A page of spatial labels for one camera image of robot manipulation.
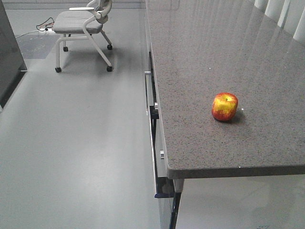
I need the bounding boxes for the red yellow apple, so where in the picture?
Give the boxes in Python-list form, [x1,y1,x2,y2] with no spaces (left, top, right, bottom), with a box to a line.
[211,93,238,122]

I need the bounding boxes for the grey granite kitchen counter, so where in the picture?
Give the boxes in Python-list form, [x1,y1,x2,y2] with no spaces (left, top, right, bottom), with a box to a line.
[144,0,305,229]

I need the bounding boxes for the grey white rolling chair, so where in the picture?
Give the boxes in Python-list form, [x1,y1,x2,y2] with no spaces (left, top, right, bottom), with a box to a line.
[52,0,112,73]

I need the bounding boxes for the dark grey cabinet side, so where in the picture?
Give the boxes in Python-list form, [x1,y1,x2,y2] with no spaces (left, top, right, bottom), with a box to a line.
[0,3,27,109]

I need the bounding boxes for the chrome drawer handle bar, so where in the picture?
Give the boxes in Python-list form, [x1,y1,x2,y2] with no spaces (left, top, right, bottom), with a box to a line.
[144,71,151,115]

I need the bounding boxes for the red black floor cables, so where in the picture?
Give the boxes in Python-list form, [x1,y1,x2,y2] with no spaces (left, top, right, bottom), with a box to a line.
[36,17,56,31]

